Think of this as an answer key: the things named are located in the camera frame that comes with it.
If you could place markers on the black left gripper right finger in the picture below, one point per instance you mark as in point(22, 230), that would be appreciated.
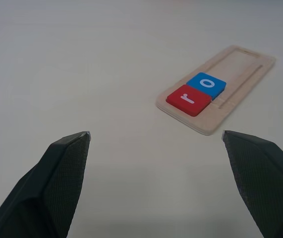
point(262, 178)

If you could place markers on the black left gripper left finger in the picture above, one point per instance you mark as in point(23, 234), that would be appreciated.
point(44, 188)

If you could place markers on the light wooden letter tray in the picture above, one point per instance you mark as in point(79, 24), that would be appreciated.
point(240, 74)

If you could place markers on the red letter tile r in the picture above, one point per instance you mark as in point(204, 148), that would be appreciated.
point(188, 100)

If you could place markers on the blue letter tile o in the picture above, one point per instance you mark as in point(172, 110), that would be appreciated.
point(207, 84)

